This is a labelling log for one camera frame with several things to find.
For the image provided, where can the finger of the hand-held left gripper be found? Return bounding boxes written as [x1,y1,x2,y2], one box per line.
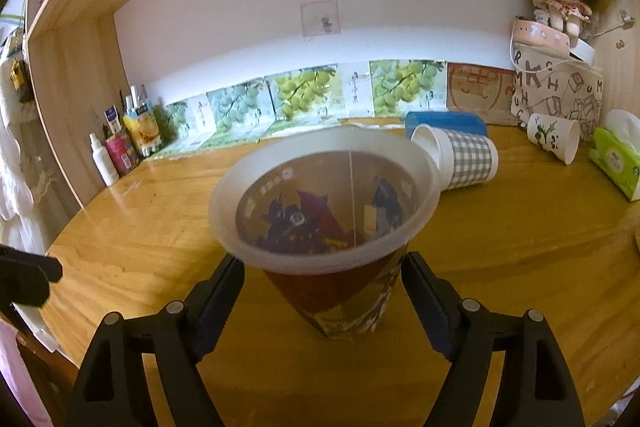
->
[0,244,64,308]

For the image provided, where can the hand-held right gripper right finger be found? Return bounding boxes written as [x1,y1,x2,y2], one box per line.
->
[401,251,587,427]

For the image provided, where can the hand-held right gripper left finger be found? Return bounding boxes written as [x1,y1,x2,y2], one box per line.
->
[64,252,247,427]

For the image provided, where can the red printed paper cup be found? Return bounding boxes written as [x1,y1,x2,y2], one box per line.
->
[208,126,442,342]

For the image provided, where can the grey checked paper cup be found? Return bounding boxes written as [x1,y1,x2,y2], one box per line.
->
[410,124,499,191]

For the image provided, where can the white leaf print paper cup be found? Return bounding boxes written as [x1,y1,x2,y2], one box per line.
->
[527,112,581,166]

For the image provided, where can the white hanging garment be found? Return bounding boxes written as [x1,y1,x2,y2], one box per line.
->
[0,14,86,258]

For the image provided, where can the white spray bottle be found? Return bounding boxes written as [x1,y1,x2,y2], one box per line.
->
[89,133,121,188]

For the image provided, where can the pink tube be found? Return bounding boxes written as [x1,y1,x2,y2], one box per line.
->
[105,131,141,176]

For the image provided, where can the yellow orange print packet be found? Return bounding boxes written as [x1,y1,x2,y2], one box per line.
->
[123,112,164,158]

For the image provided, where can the grape print carton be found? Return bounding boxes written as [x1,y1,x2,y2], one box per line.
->
[148,101,213,158]
[264,64,347,128]
[206,78,273,144]
[369,59,448,118]

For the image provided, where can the blue cylindrical container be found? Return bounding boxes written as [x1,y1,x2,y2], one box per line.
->
[404,111,488,140]

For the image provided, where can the brown cardboard box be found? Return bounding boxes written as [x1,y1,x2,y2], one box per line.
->
[446,62,517,126]

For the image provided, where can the green tissue pack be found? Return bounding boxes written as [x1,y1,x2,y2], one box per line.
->
[588,109,640,202]

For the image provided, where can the letter print tote bag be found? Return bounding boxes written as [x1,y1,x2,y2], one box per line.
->
[509,48,605,142]

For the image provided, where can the pink round box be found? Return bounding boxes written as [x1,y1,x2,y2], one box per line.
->
[513,18,573,54]

